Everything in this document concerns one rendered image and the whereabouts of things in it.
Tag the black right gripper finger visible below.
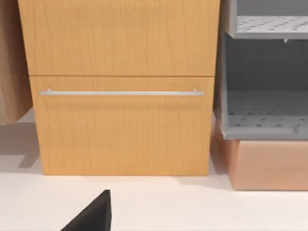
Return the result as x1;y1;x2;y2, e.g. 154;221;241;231
60;189;113;231

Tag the pale brown wooden cupboard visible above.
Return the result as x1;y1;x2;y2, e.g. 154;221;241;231
0;0;34;125

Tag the pale wooden drawer front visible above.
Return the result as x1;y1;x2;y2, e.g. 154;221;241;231
215;120;308;191

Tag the plain wooden drawer front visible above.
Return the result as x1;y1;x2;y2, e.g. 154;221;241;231
17;0;221;77

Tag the grey pierced shelf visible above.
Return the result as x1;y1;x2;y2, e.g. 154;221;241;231
225;0;308;39

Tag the wooden drawer front with handle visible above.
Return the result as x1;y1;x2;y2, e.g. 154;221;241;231
28;75;216;177

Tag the long metal handle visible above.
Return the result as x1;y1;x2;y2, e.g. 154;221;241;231
38;89;205;97

